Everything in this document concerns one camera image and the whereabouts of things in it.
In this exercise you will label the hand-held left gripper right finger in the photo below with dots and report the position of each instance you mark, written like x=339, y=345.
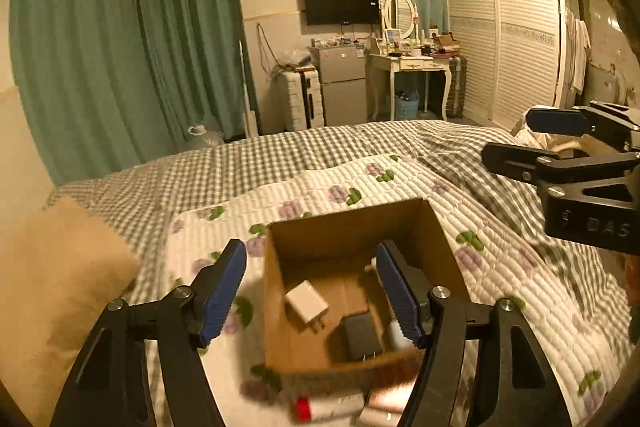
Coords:
x=400, y=299

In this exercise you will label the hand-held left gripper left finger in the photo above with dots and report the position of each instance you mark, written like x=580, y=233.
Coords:
x=224, y=294

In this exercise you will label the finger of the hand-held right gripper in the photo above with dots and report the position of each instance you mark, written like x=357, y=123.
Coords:
x=510, y=159
x=555, y=119

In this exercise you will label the black charger plug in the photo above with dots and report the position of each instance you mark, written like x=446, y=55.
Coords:
x=360, y=332

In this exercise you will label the white charger plug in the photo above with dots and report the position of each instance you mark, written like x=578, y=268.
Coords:
x=305, y=302

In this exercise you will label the cardboard box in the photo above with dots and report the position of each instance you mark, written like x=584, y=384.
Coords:
x=320, y=242

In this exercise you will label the small white object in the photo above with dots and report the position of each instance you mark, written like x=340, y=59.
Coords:
x=395, y=335

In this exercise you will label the hanging pale clothes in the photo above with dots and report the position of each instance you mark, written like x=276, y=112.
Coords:
x=577, y=52

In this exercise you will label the grey suitcase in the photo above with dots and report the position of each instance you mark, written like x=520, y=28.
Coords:
x=456, y=87

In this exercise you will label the white slatted wardrobe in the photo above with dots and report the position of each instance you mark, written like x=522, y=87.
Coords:
x=520, y=32

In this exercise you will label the blue plastic basket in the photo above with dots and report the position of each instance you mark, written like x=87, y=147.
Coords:
x=406, y=106

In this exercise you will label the grey checked bed blanket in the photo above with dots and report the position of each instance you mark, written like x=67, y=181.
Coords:
x=250, y=167

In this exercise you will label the red and white packet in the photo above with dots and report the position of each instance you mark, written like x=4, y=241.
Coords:
x=325, y=408

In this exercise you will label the brown open box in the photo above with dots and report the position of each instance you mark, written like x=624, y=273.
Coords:
x=445, y=42

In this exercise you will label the white floral quilt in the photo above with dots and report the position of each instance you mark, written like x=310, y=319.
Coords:
x=325, y=188

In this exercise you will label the white dressing table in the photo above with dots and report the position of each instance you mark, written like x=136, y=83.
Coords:
x=400, y=63

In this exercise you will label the clear water jug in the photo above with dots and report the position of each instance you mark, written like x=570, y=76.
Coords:
x=206, y=138

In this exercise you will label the beige pillow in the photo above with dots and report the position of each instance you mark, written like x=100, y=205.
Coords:
x=50, y=282

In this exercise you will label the white oval vanity mirror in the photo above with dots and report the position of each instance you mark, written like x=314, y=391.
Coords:
x=398, y=9

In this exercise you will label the small grey fridge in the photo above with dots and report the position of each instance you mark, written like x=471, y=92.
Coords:
x=340, y=77

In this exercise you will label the white stick vacuum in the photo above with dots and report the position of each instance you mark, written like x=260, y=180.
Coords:
x=247, y=107

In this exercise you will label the white suitcase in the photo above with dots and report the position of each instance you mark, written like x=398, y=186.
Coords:
x=295, y=102

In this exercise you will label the small photo frame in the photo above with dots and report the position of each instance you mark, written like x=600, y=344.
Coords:
x=392, y=36

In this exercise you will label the black wall television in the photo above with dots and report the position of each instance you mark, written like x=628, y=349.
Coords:
x=341, y=3

